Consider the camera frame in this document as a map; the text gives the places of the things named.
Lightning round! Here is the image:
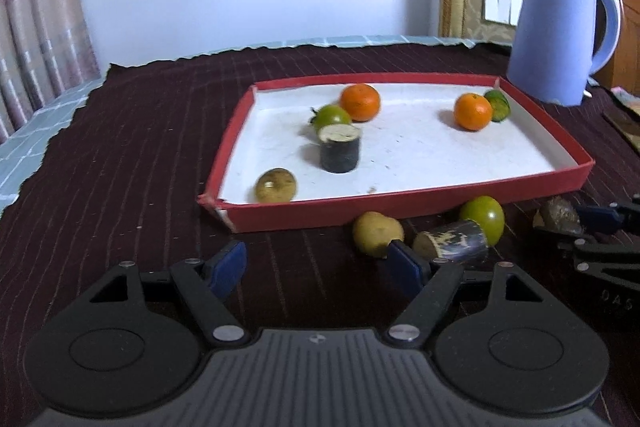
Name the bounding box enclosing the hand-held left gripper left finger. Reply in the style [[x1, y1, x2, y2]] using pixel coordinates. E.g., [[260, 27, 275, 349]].
[[89, 239, 249, 349]]

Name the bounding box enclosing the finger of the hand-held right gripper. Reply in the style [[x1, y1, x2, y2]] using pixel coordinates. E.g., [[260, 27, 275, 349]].
[[574, 194, 640, 234], [532, 226, 640, 274]]

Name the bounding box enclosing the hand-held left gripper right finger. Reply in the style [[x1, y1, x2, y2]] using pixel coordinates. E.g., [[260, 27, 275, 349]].
[[385, 239, 542, 351]]

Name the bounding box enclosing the brown water chestnut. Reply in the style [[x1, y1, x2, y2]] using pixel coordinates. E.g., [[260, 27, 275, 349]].
[[532, 196, 583, 235]]

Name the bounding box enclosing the brownish yellow round fruit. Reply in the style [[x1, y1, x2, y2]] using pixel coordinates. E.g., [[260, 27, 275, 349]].
[[254, 167, 298, 204]]

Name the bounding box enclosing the red cardboard tray white inside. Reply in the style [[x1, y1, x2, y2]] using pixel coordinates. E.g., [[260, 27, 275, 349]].
[[196, 72, 597, 234]]

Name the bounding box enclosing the dark sugarcane piece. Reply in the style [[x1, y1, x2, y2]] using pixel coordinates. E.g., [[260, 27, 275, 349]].
[[318, 123, 362, 174], [412, 219, 490, 265]]

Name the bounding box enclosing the small green-yellow citrus fruit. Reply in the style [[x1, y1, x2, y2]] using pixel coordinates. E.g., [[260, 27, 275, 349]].
[[483, 89, 511, 122]]

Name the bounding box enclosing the large orange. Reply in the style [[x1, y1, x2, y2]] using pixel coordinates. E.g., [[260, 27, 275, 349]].
[[340, 83, 382, 122]]

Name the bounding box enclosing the dark flat object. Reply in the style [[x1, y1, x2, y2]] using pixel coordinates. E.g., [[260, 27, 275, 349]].
[[602, 109, 640, 142]]

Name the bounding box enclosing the yellow-green tomato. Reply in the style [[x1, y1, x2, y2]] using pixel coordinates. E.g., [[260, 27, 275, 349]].
[[459, 195, 505, 247]]

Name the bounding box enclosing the pale printed packet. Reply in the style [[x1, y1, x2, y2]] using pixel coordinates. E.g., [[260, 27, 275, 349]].
[[610, 87, 640, 115]]

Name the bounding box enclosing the dark striped cloth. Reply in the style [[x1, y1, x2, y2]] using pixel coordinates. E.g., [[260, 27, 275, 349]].
[[0, 41, 640, 427]]

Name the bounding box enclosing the small orange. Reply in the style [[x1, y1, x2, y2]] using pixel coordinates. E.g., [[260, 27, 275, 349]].
[[453, 93, 494, 132]]

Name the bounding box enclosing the green tomato with stem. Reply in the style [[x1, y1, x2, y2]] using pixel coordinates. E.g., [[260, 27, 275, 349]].
[[310, 104, 353, 132]]

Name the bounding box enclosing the wooden chair back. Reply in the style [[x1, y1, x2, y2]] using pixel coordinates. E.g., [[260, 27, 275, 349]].
[[595, 0, 640, 95]]

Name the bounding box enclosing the blue electric kettle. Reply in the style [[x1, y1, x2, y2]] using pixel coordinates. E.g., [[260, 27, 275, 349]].
[[506, 0, 622, 106]]

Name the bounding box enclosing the pink patterned curtain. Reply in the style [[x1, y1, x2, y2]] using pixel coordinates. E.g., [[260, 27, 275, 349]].
[[0, 0, 101, 142]]

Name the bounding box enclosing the white wall switch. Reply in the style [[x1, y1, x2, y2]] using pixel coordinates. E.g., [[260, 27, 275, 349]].
[[482, 0, 523, 26]]

